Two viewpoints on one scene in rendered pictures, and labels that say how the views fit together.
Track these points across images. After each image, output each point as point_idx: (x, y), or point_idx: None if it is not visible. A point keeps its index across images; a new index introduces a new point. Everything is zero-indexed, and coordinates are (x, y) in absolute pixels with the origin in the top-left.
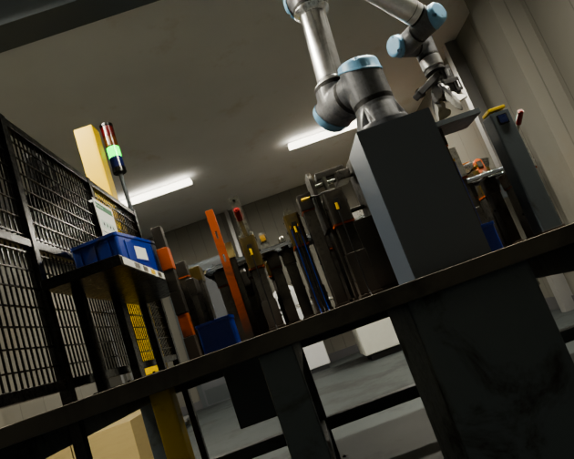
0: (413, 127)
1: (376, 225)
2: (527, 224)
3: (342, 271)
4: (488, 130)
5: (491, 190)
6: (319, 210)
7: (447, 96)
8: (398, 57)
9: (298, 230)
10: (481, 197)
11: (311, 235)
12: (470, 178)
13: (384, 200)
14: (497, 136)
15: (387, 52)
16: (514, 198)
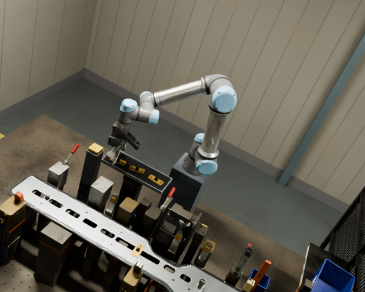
0: None
1: (191, 208)
2: (29, 222)
3: None
4: (98, 160)
5: None
6: (193, 233)
7: (125, 144)
8: (149, 123)
9: None
10: (20, 222)
11: (197, 249)
12: (75, 197)
13: (203, 189)
14: (99, 161)
15: (157, 121)
16: (29, 209)
